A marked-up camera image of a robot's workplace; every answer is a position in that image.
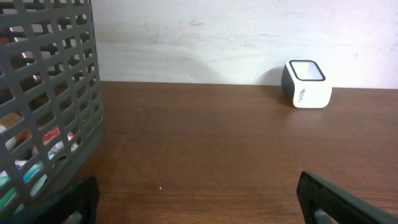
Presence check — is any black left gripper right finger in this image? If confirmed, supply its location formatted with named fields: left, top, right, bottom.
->
left=297, top=171, right=397, bottom=224

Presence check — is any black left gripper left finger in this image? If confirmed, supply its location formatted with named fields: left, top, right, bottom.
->
left=37, top=175, right=100, bottom=224

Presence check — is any orange tissue pack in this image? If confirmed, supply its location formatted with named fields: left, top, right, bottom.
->
left=16, top=126, right=63, bottom=151

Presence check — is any mint toilet tissue wipes pack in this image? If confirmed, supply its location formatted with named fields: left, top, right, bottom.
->
left=0, top=141, right=78, bottom=212

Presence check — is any white barcode scanner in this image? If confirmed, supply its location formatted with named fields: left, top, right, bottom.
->
left=281, top=59, right=332, bottom=109

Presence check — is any grey plastic mesh basket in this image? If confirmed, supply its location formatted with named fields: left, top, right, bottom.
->
left=1, top=0, right=104, bottom=220

